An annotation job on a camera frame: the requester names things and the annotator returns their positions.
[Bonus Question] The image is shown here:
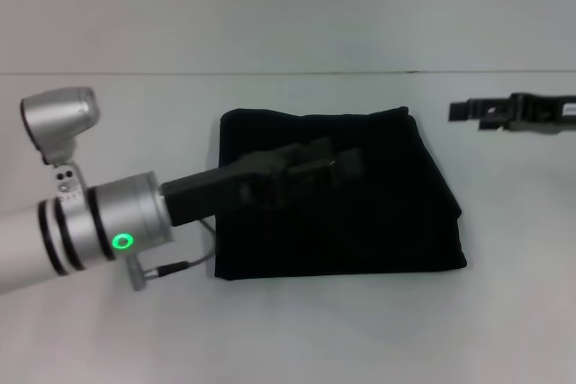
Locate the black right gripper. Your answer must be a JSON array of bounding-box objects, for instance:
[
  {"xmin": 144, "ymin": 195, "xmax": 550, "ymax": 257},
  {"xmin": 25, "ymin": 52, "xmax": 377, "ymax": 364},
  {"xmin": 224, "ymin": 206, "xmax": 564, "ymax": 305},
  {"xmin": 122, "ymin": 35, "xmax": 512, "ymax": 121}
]
[{"xmin": 447, "ymin": 92, "xmax": 576, "ymax": 136}]

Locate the black shirt with FREE print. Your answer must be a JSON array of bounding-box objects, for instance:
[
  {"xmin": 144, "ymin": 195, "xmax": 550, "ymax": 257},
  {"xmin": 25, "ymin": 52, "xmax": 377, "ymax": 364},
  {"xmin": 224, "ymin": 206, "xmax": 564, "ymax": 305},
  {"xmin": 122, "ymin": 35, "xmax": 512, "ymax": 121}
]
[{"xmin": 213, "ymin": 105, "xmax": 468, "ymax": 281}]

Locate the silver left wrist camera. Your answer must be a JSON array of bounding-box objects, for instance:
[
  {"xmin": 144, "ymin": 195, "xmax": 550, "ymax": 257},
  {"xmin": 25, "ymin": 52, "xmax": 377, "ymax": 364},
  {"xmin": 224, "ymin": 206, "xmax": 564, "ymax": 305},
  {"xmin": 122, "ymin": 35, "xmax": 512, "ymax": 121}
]
[{"xmin": 19, "ymin": 86, "xmax": 101, "ymax": 199}]

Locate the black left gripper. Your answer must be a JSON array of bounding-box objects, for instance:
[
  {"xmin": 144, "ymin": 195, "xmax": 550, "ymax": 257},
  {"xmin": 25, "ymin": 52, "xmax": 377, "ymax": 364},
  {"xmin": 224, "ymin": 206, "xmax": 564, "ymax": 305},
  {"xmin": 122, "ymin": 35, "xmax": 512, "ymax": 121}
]
[{"xmin": 160, "ymin": 133, "xmax": 366, "ymax": 228}]

